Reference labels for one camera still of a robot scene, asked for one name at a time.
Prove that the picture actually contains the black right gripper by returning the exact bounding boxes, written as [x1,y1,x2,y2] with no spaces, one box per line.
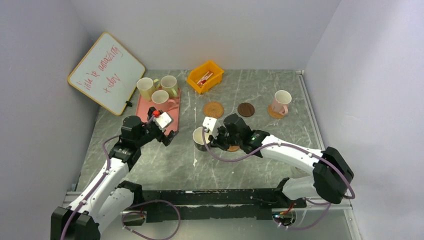
[208,124,242,151]

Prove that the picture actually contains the pink mug white inside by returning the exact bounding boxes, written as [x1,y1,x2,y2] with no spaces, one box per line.
[270,90,292,116]

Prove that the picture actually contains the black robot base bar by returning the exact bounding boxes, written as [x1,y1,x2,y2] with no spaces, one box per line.
[126,188,307,223]

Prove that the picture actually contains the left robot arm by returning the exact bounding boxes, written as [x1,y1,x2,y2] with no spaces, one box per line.
[50,107,175,240]

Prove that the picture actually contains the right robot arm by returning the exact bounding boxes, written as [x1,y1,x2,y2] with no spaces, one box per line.
[202,113,356,208]

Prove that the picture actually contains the light wooden round coaster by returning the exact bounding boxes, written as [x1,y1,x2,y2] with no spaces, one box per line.
[227,145,240,152]

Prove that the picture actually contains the dark brown wooden coaster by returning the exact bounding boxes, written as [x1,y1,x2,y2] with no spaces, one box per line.
[237,102,255,117]

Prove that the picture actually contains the woven rattan coaster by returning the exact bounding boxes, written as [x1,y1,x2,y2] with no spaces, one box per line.
[203,101,224,119]

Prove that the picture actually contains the pink plastic tray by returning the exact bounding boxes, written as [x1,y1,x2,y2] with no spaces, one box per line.
[135,88,181,136]

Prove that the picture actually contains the red white marker pens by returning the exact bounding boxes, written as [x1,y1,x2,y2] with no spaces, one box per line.
[196,71,214,87]

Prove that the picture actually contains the yellow plastic bin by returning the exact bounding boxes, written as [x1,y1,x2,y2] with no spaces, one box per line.
[186,60,225,94]

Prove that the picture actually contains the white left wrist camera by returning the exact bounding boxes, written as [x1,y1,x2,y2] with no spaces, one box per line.
[152,110,174,132]

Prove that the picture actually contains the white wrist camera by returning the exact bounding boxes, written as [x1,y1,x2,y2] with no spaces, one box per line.
[202,116,222,139]
[152,110,174,132]

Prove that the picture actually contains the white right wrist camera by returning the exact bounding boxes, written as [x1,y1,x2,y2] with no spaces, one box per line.
[202,116,222,139]

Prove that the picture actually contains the whiteboard with yellow frame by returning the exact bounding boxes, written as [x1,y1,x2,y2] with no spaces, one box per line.
[67,32,146,116]

